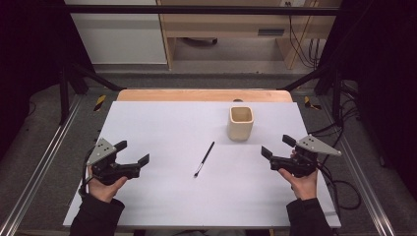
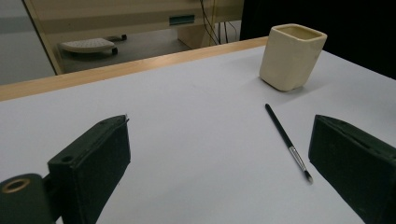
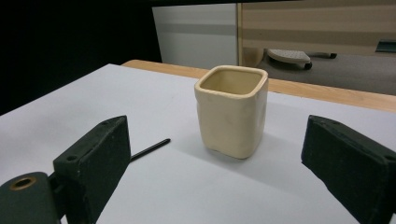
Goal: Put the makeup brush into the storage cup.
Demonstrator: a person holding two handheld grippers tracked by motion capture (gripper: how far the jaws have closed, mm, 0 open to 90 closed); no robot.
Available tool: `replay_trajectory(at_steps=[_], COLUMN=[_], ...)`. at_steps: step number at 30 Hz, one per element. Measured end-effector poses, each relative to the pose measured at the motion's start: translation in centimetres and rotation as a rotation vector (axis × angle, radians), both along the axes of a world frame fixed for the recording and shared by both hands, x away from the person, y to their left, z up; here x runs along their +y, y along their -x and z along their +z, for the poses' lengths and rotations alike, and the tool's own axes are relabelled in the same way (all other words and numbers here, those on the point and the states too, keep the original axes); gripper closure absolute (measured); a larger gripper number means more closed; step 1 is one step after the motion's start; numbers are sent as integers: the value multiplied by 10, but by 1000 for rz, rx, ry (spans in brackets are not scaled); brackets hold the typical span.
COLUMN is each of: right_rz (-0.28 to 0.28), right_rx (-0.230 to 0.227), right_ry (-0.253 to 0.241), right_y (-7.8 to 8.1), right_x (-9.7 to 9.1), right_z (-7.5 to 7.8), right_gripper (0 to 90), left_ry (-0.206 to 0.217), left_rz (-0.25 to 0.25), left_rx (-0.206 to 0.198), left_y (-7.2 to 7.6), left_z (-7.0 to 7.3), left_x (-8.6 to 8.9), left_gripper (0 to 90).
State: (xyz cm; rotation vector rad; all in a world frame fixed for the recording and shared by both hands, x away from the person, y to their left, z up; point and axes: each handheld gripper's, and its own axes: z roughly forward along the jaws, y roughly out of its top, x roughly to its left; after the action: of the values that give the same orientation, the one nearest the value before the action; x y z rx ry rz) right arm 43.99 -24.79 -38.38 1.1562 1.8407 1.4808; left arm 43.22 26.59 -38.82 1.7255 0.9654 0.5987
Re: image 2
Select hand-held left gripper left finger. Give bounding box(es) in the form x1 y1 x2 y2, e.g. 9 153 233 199
47 114 132 224

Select dark curtain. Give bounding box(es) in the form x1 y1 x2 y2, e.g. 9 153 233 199
239 0 396 80

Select cream square ceramic cup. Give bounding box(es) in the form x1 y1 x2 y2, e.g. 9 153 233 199
259 23 329 92

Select light wooden desk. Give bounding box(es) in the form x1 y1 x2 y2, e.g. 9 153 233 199
21 0 245 76

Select black hanging cables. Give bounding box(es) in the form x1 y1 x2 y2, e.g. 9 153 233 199
199 0 238 46

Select yellow hanging cable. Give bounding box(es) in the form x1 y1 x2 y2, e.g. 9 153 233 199
210 0 217 38

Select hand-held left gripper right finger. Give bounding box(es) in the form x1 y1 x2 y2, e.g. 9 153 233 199
307 114 396 224

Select dark desk drawer handle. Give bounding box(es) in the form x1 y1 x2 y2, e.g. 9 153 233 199
168 14 196 26

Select white table cover sheet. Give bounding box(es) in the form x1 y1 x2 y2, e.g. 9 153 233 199
0 46 396 224

